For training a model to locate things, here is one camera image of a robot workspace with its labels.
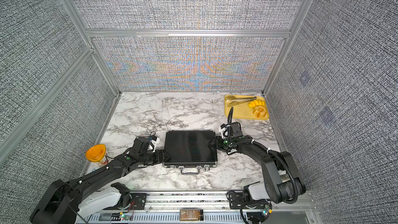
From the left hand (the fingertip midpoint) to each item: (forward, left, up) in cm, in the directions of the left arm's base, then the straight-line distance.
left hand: (171, 157), depth 83 cm
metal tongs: (+44, -40, -2) cm, 59 cm away
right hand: (+7, -22, 0) cm, 23 cm away
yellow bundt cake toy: (+29, -57, -1) cm, 64 cm away
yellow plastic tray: (+32, -47, -3) cm, 57 cm away
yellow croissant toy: (+37, -59, -2) cm, 70 cm away
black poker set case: (+5, -10, -5) cm, 12 cm away
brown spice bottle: (-26, -11, 0) cm, 28 cm away
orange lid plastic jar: (+2, +38, +5) cm, 38 cm away
